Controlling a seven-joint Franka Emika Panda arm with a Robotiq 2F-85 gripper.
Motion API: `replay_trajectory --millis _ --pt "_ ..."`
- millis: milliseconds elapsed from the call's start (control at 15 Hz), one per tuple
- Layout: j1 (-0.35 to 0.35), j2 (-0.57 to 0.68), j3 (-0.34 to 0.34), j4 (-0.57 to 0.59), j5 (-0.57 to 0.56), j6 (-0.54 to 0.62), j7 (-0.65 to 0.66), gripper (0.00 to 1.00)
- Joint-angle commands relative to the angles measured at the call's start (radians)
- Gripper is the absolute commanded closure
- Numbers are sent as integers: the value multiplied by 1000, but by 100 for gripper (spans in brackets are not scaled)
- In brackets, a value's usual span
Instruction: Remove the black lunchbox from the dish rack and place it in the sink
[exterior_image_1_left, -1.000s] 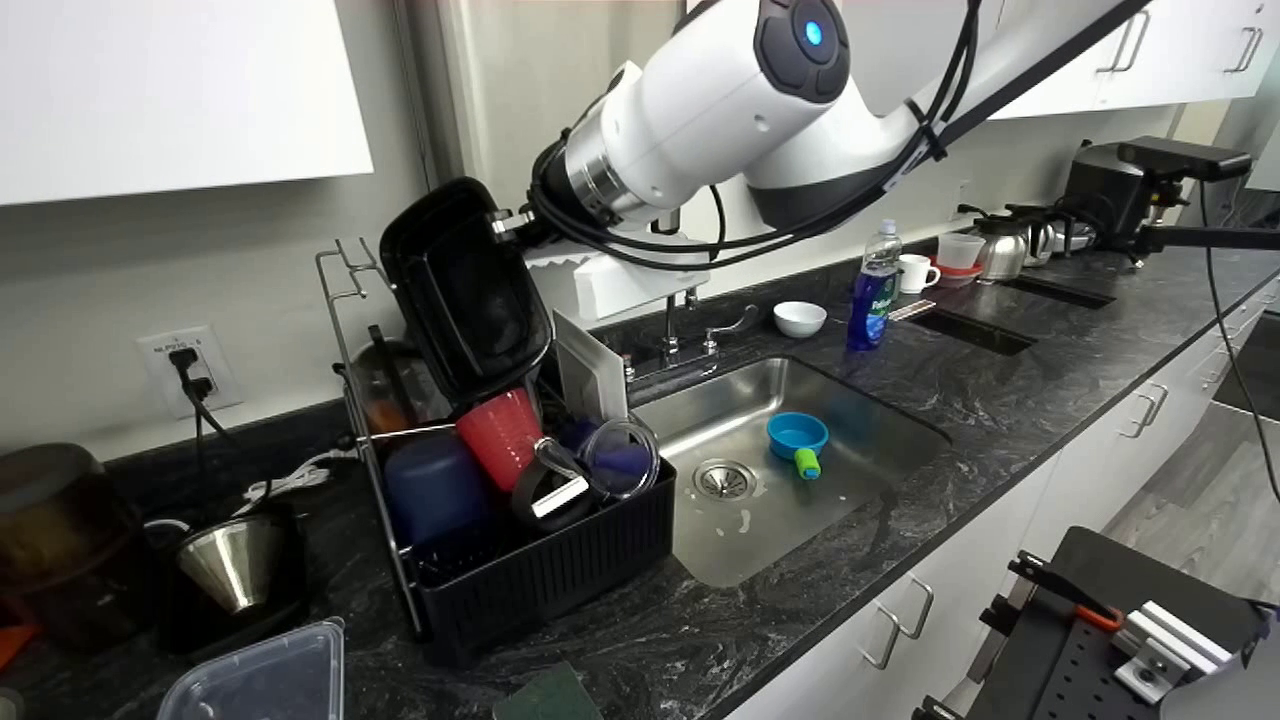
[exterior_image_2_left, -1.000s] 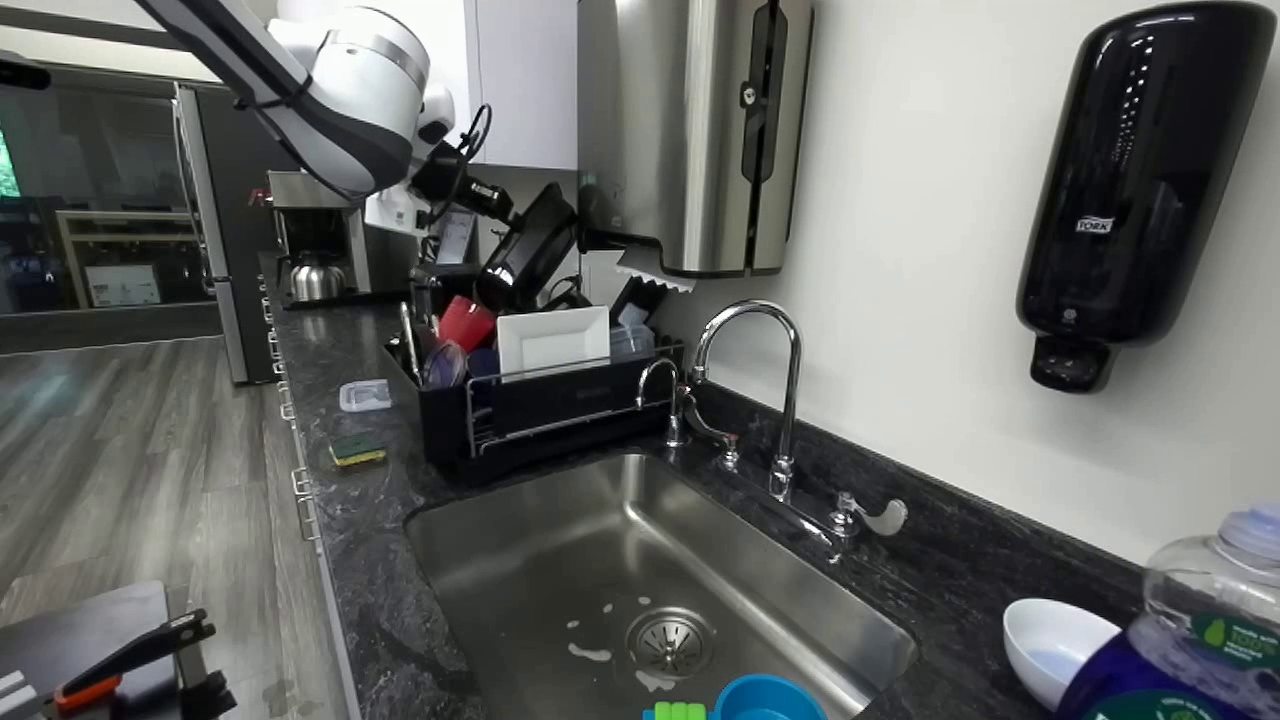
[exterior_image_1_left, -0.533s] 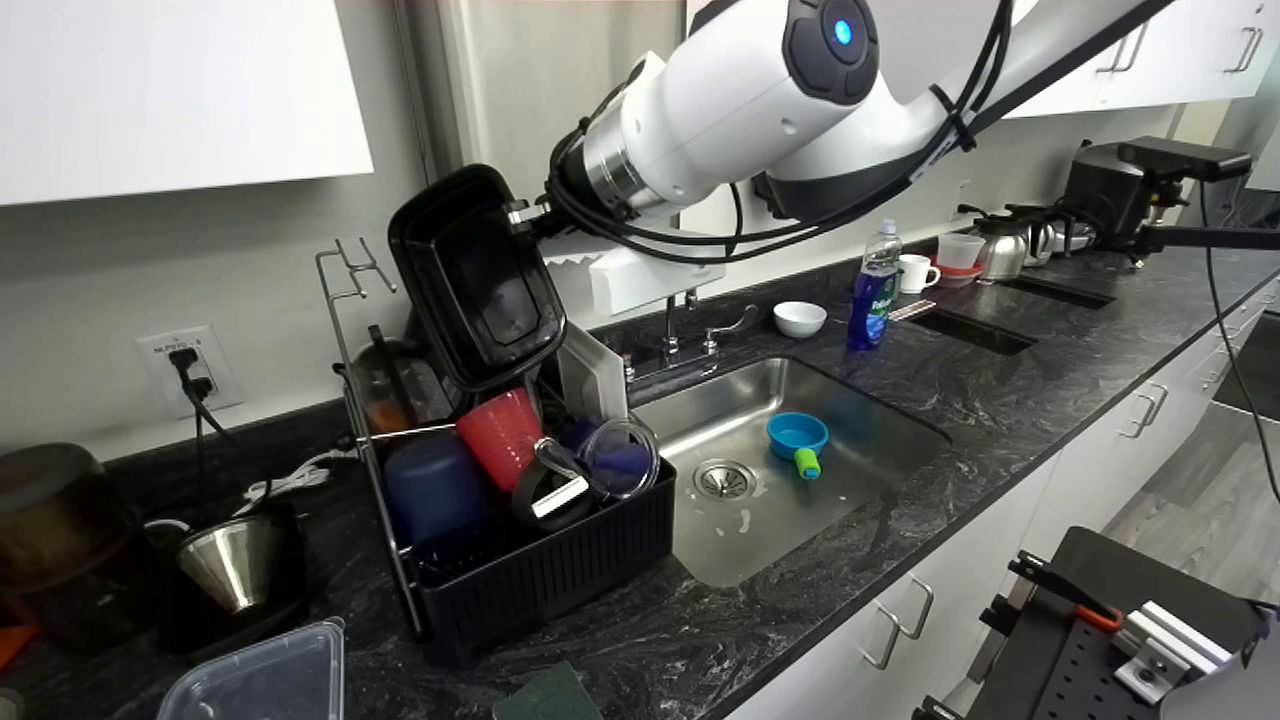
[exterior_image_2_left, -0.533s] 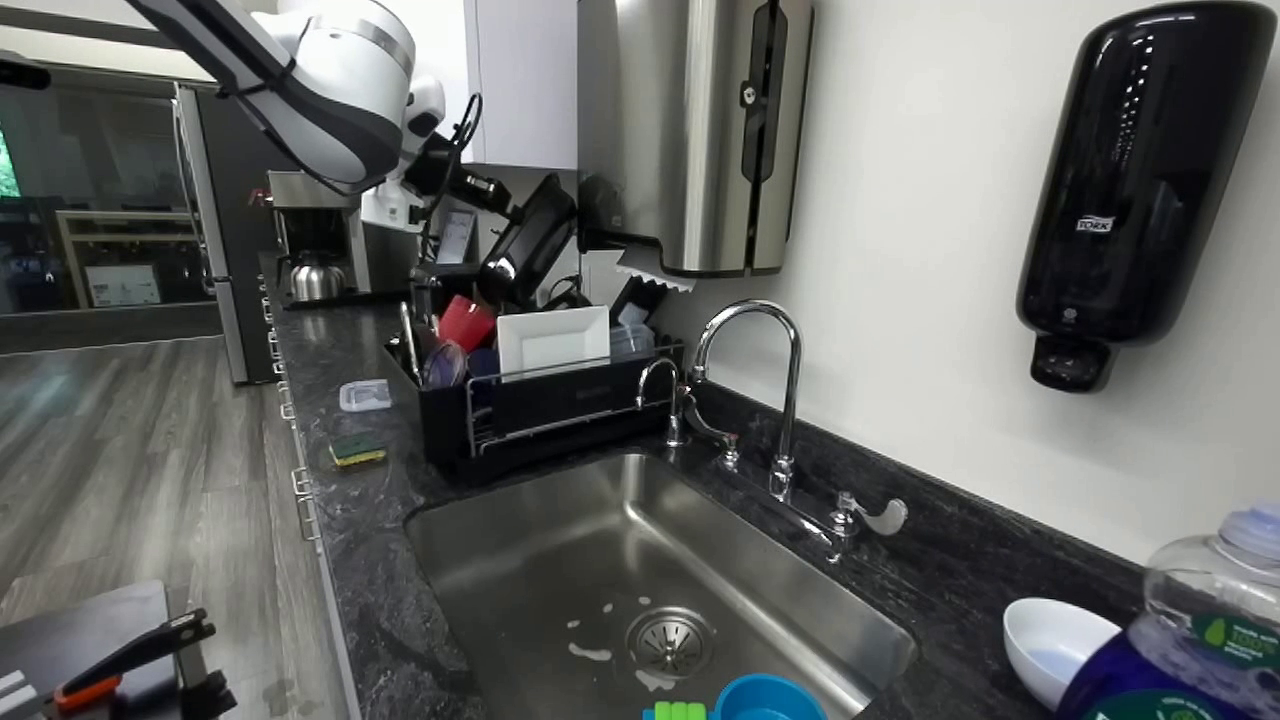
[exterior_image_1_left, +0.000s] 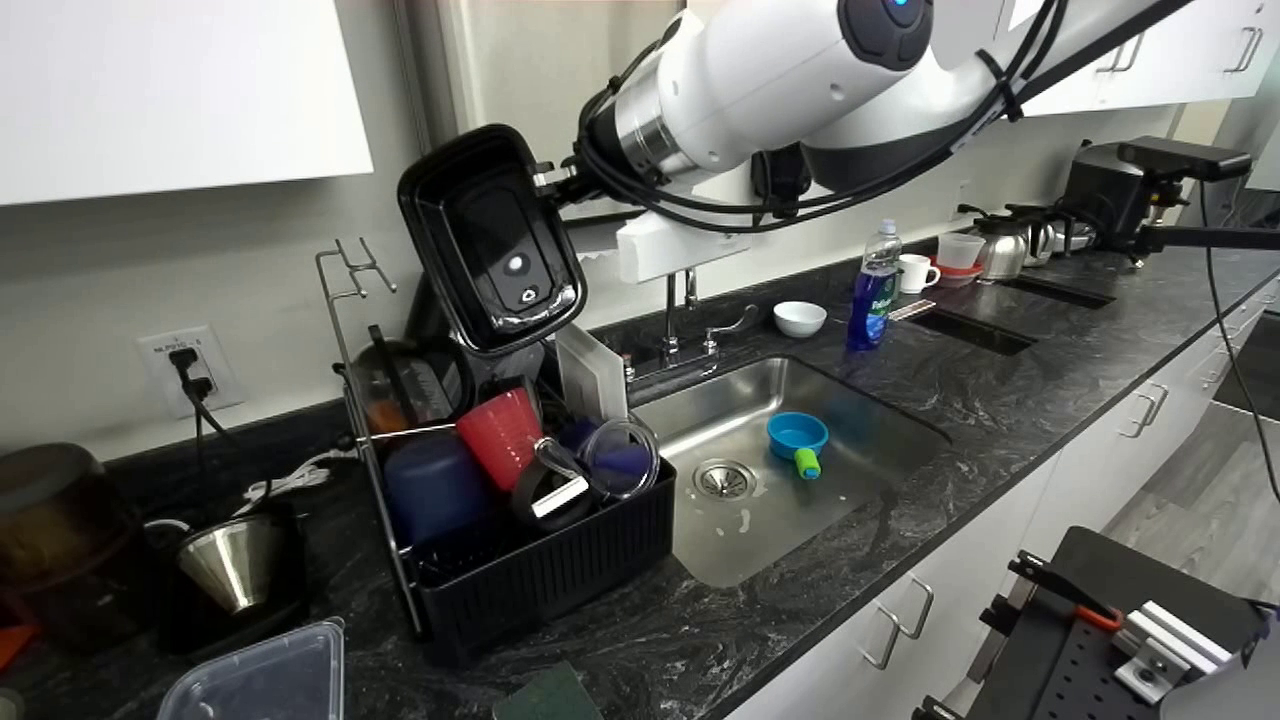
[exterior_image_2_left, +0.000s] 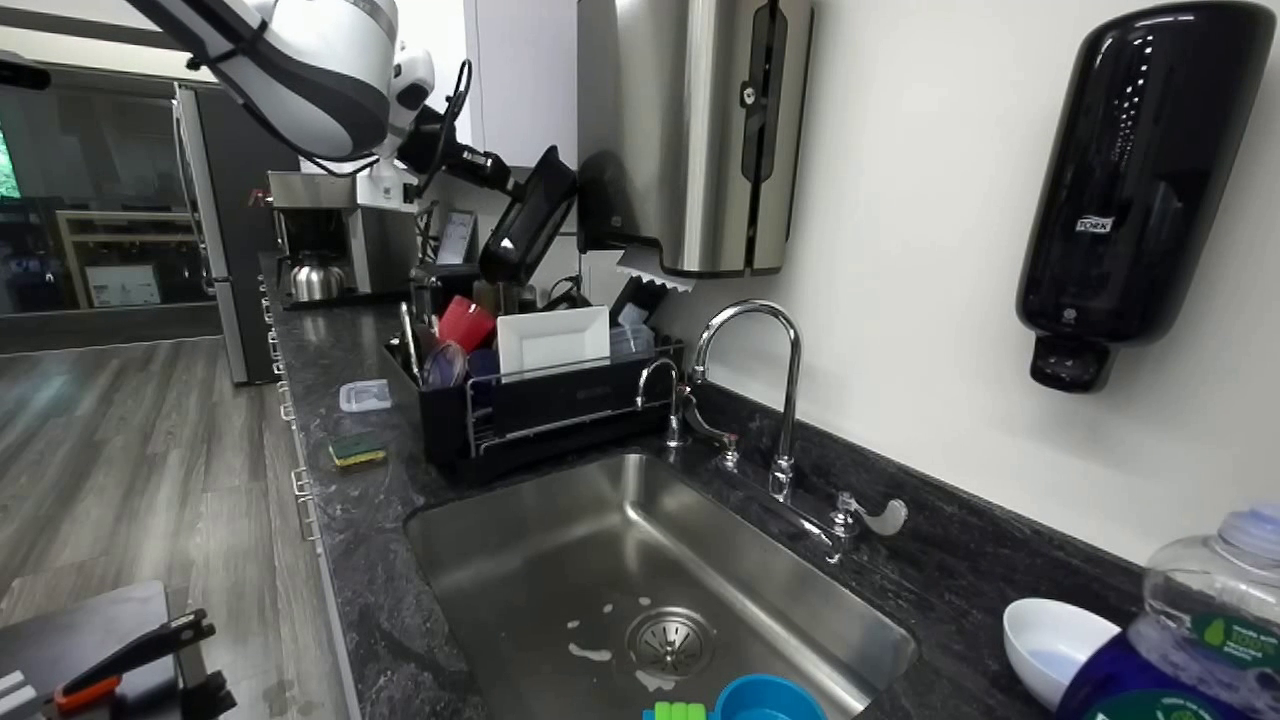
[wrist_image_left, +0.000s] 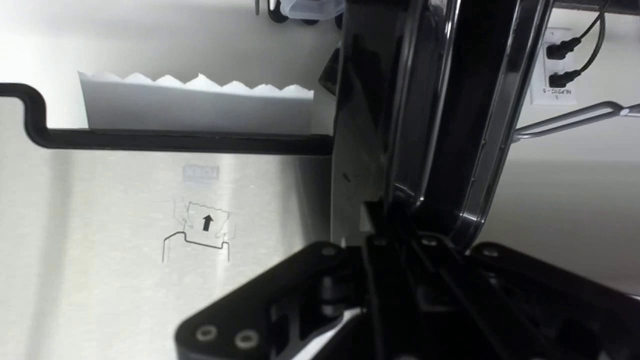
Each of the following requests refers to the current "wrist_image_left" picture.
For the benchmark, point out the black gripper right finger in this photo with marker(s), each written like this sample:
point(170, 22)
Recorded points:
point(532, 306)

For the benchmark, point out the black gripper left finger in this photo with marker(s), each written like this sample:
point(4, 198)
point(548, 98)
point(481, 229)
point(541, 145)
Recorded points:
point(281, 293)

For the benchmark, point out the white wall power outlet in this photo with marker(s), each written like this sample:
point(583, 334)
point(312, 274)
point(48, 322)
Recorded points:
point(556, 62)

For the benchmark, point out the stainless steel paper towel dispenser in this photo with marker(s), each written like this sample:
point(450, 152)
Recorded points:
point(101, 232)

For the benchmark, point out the white paper filter stack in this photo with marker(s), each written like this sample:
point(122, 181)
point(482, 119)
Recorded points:
point(200, 102)

